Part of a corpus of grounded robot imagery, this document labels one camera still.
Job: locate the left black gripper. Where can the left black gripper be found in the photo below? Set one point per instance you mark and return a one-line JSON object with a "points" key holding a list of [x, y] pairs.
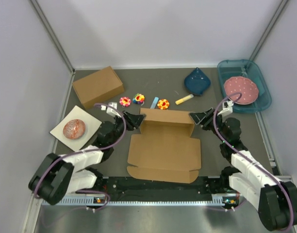
{"points": [[133, 121]]}

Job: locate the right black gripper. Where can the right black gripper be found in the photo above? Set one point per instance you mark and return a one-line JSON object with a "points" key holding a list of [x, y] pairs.
{"points": [[203, 119]]}

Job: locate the pink plush flower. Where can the pink plush flower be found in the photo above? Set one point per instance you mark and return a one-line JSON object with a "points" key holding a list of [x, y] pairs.
{"points": [[125, 101]]}

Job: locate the brown cardboard box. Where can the brown cardboard box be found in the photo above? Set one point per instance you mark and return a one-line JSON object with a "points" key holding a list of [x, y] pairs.
{"points": [[164, 150], [98, 87]]}

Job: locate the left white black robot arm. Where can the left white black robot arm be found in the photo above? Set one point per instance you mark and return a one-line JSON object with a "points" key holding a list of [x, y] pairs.
{"points": [[59, 175]]}

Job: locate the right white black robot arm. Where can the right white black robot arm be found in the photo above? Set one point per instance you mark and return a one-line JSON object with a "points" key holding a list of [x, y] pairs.
{"points": [[274, 199]]}

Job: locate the closed brown cardboard box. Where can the closed brown cardboard box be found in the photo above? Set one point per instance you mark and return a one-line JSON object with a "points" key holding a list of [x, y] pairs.
{"points": [[98, 87]]}

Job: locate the rainbow plush flower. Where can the rainbow plush flower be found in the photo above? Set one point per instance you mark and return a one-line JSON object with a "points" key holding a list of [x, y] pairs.
{"points": [[138, 99]]}

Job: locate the yellow highlighter pen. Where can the yellow highlighter pen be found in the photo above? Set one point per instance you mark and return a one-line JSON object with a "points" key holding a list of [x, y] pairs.
{"points": [[184, 99]]}

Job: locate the light blue highlighter pen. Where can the light blue highlighter pen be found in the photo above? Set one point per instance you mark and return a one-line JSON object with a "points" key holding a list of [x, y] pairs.
{"points": [[154, 103]]}

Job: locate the orange plush flower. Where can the orange plush flower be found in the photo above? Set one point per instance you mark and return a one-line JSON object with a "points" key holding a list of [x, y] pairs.
{"points": [[163, 104]]}

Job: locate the dark blue teardrop dish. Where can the dark blue teardrop dish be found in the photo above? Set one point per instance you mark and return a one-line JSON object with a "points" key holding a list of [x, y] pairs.
{"points": [[197, 82]]}

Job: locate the white square board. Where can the white square board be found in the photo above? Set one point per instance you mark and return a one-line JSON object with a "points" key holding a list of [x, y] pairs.
{"points": [[92, 124]]}

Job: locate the pink polka dot plate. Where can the pink polka dot plate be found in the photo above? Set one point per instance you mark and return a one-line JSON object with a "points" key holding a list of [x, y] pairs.
{"points": [[243, 85]]}

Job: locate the red patterned bowl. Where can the red patterned bowl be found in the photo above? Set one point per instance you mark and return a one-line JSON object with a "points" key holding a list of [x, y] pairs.
{"points": [[74, 129]]}

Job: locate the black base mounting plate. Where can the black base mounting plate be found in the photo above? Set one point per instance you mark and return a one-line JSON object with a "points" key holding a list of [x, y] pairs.
{"points": [[201, 188]]}

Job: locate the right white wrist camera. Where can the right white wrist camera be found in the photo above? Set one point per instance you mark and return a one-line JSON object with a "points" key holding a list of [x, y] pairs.
{"points": [[227, 108]]}

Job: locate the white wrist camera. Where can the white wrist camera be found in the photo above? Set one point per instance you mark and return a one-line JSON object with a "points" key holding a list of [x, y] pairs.
{"points": [[227, 108], [112, 110]]}

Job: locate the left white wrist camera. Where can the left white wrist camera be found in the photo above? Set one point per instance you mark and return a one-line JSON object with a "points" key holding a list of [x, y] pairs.
{"points": [[112, 110]]}

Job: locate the grey slotted cable duct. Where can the grey slotted cable duct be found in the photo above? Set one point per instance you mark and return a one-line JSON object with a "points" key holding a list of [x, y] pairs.
{"points": [[126, 200]]}

